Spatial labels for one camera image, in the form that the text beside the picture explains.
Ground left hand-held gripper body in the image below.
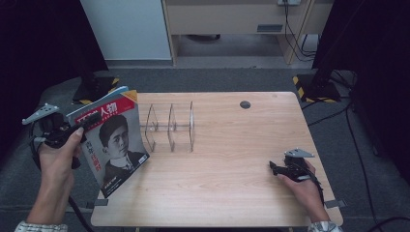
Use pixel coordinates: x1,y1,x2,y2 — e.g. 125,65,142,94
21,102,82,150

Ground clear acrylic divider rack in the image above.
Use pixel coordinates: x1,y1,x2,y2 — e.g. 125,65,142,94
137,101,195,154

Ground light wooden desk frame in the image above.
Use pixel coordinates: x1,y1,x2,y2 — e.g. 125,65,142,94
161,0,335,66

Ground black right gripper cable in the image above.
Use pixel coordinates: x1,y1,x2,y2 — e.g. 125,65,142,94
301,168,325,207

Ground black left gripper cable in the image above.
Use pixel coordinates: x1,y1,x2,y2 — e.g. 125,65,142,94
29,122,97,232

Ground short black floor cable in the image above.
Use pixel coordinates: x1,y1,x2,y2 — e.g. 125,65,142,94
307,107,350,128

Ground black hanging cables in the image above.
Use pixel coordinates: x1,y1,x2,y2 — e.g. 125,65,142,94
282,3,319,63

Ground person's left hand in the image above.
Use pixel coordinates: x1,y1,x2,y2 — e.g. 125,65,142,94
38,127,86,197

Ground magazine with portrait cover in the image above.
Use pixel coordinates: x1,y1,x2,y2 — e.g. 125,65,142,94
65,85,151,199

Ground person's right hand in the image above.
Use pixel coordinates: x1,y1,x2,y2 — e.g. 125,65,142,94
276,159,324,216

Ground black stand base striped edge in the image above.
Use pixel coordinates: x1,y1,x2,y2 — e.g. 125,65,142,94
72,75,121,105
292,73,342,104

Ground long black floor cable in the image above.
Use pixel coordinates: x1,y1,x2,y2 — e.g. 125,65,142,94
344,105,379,232

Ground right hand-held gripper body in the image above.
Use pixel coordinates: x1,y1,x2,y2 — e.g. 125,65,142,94
283,147,316,182

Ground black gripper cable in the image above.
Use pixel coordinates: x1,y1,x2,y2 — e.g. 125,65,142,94
29,122,97,232
301,168,325,207

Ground white cabinet panel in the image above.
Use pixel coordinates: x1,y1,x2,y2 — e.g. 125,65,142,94
79,0,172,61

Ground black curtain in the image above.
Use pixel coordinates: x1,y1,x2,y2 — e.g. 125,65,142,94
0,0,109,156
311,0,410,185

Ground grey tape strip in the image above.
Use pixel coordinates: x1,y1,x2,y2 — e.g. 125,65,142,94
324,199,348,209
86,198,109,210

